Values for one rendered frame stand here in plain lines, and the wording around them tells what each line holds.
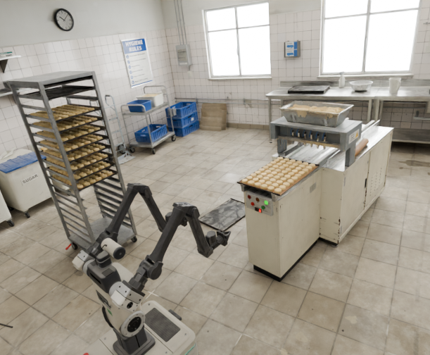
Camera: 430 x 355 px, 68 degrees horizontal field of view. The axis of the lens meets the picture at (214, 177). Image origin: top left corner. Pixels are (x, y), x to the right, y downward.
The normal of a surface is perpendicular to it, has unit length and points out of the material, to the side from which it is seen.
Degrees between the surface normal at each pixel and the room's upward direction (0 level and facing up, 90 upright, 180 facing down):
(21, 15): 90
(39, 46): 90
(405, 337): 0
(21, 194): 91
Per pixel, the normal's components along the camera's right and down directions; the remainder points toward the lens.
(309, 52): -0.52, 0.42
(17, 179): 0.82, 0.18
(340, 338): -0.11, -0.90
